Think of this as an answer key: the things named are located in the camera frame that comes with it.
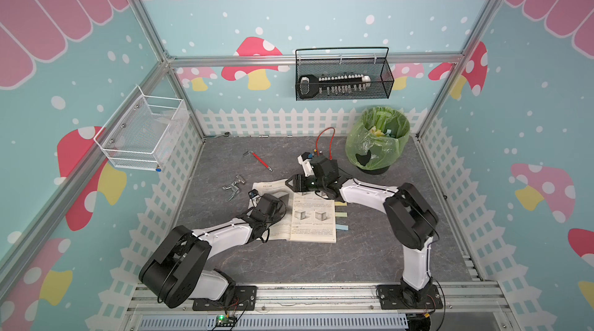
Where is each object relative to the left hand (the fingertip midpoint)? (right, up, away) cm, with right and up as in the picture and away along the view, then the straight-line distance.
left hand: (275, 215), depth 92 cm
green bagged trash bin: (+39, +30, -4) cm, 49 cm away
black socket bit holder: (+14, +51, -3) cm, 53 cm away
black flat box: (+20, +20, -18) cm, 34 cm away
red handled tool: (-11, +23, +21) cm, 33 cm away
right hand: (+6, +14, -1) cm, 15 cm away
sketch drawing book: (+14, 0, 0) cm, 14 cm away
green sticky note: (+26, 0, 0) cm, 26 cm away
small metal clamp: (-19, +11, +8) cm, 23 cm away
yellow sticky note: (+27, +4, +3) cm, 27 cm away
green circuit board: (-14, -29, -19) cm, 37 cm away
